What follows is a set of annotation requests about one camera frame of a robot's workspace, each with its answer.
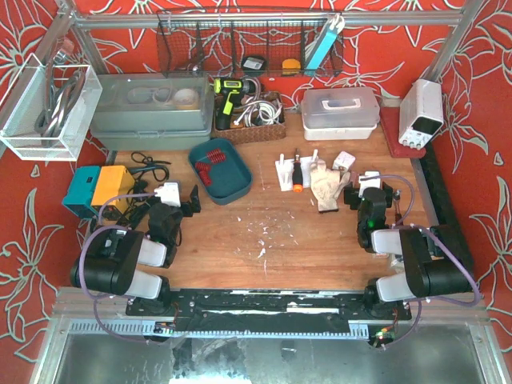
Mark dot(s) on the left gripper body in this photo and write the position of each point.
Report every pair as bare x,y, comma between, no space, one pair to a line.
185,206

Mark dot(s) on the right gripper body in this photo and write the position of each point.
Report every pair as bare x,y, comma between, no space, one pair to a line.
353,194

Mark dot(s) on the red spring three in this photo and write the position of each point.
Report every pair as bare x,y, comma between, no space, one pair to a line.
204,176

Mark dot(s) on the red spring two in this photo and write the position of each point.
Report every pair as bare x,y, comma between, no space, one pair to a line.
202,166

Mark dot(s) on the red spring one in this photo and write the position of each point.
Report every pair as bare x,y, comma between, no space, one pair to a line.
216,156

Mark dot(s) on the orange black screwdriver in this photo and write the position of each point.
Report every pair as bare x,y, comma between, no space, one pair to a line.
297,177

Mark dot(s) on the white peg base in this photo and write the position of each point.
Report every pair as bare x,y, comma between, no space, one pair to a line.
284,169

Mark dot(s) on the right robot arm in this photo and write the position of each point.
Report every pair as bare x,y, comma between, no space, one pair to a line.
434,263

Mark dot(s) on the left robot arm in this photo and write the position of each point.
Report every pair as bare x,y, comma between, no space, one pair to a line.
108,263

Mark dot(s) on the white power adapter cube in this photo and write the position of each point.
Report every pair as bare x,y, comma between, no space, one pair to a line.
343,161

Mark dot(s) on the white work glove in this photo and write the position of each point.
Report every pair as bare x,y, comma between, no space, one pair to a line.
326,185

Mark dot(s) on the teal plastic tray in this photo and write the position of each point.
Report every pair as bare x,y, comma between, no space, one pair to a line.
231,179

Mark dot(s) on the wicker basket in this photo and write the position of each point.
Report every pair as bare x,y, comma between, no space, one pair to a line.
266,122

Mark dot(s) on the white plastic storage box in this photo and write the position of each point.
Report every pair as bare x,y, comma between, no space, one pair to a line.
339,113

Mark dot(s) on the yellow teal box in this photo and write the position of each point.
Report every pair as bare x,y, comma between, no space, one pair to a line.
92,186

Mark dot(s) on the white power supply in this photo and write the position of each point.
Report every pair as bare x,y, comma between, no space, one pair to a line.
420,114

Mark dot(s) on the grey plastic toolbox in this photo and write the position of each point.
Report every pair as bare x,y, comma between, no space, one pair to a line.
152,112

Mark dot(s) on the black round tin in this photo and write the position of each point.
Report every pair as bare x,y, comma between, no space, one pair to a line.
254,65

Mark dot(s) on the clear acrylic bin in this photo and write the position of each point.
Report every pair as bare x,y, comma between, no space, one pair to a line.
47,110

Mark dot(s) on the blue white book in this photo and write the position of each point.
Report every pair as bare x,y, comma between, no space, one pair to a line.
316,51

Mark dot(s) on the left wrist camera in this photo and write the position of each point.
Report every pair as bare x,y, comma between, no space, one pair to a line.
169,194

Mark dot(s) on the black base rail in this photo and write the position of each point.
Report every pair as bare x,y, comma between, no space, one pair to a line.
268,312

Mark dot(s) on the green cordless drill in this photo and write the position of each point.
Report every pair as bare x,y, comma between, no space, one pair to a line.
232,91

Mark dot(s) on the black wire basket shelf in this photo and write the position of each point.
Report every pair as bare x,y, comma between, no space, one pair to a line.
214,41

